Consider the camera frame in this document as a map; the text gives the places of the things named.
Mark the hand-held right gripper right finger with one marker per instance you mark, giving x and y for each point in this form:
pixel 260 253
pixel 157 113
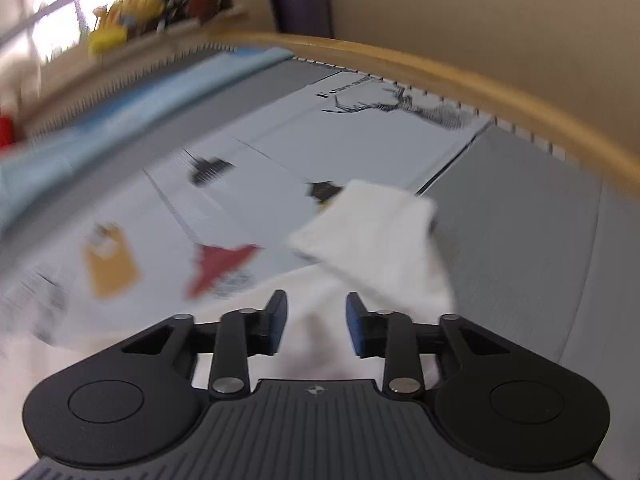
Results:
pixel 356 325

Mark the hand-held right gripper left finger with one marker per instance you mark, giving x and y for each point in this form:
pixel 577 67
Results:
pixel 278 321

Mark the white small garment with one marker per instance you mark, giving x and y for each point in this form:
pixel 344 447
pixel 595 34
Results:
pixel 380 230

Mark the grey printed bed sheet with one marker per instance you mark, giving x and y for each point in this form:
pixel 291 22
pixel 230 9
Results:
pixel 360 135

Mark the light blue blanket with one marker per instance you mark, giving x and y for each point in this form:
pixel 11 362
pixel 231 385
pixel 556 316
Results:
pixel 100 130

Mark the windowsill ledge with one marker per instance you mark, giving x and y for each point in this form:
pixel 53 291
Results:
pixel 150 47

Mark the dark purple box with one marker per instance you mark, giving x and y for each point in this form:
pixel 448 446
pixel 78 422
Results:
pixel 300 7

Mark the small red object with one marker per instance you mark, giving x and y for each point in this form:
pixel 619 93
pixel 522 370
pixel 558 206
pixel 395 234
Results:
pixel 5 131

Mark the yellow plush toy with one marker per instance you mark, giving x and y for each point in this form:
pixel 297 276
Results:
pixel 127 15

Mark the window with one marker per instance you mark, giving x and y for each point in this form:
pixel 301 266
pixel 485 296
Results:
pixel 35 5

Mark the wooden bed frame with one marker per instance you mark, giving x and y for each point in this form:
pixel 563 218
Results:
pixel 450 67

